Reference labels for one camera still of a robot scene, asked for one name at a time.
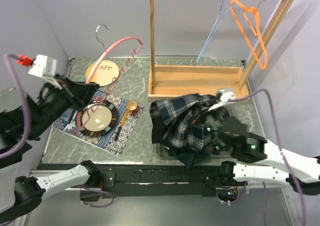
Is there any clear plastic bin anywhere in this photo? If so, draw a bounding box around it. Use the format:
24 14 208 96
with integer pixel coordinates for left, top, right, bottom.
153 144 231 160

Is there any orange plastic hanger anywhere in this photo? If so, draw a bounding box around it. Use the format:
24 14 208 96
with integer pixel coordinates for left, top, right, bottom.
229 0 270 70

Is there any pink hanger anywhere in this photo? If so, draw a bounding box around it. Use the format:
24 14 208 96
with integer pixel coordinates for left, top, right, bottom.
76 24 144 132

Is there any blue patterned placemat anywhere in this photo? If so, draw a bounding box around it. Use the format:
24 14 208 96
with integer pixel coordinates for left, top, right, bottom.
52 90 144 156

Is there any green navy plaid skirt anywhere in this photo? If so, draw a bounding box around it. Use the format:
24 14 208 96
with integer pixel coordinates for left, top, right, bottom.
170 151 209 169

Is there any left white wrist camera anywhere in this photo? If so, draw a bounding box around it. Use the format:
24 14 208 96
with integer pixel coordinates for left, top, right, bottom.
16 54 58 83

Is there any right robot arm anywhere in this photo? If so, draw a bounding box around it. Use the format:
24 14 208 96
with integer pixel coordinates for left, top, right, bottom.
197 109 320 196

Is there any black rimmed plate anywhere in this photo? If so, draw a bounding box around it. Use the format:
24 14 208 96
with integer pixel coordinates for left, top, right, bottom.
75 100 118 137

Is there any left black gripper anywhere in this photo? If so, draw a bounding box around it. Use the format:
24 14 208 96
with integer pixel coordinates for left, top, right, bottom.
27 71 102 137

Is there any light blue wire hanger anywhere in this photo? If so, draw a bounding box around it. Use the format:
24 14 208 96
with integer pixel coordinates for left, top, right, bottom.
196 0 230 65

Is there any beige round plate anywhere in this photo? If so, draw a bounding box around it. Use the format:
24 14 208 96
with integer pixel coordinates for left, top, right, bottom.
91 60 119 87

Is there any navy beige plaid skirt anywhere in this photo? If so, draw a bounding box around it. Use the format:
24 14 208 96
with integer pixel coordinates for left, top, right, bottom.
149 94 225 154

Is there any copper cup with handle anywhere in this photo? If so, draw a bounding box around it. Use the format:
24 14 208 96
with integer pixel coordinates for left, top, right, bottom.
120 100 138 126

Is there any wooden clothes rack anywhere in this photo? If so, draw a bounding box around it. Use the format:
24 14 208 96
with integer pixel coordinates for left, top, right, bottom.
148 0 294 101

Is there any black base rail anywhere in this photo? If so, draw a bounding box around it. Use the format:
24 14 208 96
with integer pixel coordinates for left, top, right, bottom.
79 164 251 203

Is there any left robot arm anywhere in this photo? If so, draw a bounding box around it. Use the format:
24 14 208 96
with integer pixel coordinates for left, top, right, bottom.
0 74 101 226

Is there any dark green pen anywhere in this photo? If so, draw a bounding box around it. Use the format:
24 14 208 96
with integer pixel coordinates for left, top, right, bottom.
114 126 122 141

